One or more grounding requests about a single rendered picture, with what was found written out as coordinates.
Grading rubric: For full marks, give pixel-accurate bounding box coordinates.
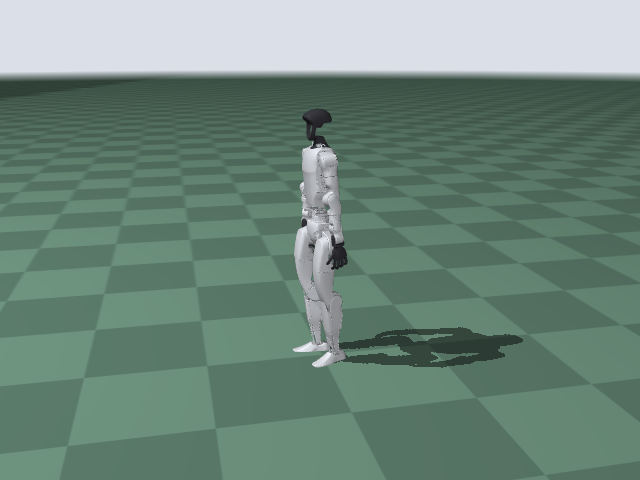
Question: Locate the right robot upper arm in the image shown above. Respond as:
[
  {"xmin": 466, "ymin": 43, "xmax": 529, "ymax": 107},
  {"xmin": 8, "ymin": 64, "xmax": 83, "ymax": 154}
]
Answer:
[{"xmin": 300, "ymin": 148, "xmax": 306, "ymax": 195}]

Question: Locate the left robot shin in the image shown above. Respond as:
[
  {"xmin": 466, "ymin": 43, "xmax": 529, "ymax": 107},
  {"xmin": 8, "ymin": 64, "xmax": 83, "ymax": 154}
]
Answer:
[{"xmin": 321, "ymin": 295, "xmax": 343, "ymax": 355}]

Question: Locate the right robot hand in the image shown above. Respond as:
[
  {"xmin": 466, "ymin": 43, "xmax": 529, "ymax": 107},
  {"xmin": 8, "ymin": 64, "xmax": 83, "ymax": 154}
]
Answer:
[{"xmin": 302, "ymin": 218, "xmax": 315, "ymax": 252}]

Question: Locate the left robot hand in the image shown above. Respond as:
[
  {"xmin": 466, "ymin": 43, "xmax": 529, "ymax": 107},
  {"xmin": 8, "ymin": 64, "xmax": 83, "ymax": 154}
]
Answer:
[{"xmin": 326, "ymin": 235, "xmax": 348, "ymax": 270}]

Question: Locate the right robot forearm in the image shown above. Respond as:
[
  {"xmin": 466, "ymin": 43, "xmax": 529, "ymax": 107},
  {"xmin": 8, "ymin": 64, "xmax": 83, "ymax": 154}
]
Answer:
[{"xmin": 301, "ymin": 192, "xmax": 314, "ymax": 223}]

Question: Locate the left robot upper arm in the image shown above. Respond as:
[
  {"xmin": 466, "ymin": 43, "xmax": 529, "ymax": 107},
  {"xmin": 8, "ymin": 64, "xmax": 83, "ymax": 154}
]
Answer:
[{"xmin": 319, "ymin": 151, "xmax": 340, "ymax": 207}]

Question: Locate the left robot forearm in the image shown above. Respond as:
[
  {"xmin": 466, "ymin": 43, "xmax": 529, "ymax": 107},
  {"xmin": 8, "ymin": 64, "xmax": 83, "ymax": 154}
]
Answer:
[{"xmin": 327, "ymin": 194, "xmax": 344, "ymax": 244}]

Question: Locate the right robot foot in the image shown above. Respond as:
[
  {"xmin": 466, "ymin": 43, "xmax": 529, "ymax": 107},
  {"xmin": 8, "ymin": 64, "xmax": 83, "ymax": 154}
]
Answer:
[{"xmin": 293, "ymin": 341, "xmax": 329, "ymax": 352}]

